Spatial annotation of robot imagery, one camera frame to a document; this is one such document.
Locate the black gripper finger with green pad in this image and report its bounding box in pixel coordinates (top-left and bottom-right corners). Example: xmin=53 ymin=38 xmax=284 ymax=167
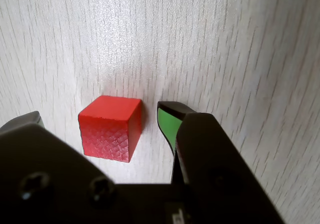
xmin=156 ymin=100 xmax=287 ymax=224
xmin=0 ymin=110 xmax=131 ymax=224

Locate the red cube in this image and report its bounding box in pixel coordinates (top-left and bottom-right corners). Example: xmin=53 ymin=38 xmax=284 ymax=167
xmin=78 ymin=95 xmax=143 ymax=164

